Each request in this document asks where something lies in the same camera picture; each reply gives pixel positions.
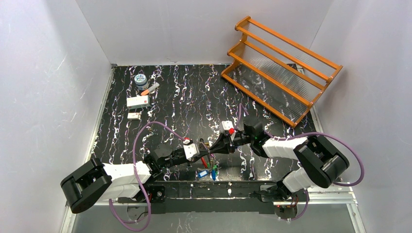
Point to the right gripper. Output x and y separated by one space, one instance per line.
228 141

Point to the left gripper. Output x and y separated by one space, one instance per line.
199 150

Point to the keyring with coloured key tags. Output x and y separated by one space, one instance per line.
211 166

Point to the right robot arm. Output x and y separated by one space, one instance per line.
321 162

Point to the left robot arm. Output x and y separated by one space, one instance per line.
97 181

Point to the small white flat box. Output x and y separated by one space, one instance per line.
134 116

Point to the white medicine box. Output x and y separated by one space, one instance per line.
137 102

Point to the orange wooden shelf rack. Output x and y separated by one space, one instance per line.
278 73

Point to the orange and white tube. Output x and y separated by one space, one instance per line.
150 89

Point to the round blue-white jar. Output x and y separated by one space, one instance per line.
141 82

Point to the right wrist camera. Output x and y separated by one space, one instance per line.
227 128

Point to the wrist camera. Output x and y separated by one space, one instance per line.
227 128
191 149

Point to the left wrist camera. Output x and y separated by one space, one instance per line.
191 149

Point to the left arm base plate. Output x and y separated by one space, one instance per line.
154 193

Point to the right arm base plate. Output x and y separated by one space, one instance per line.
273 193

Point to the aluminium rail frame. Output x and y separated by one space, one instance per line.
230 207

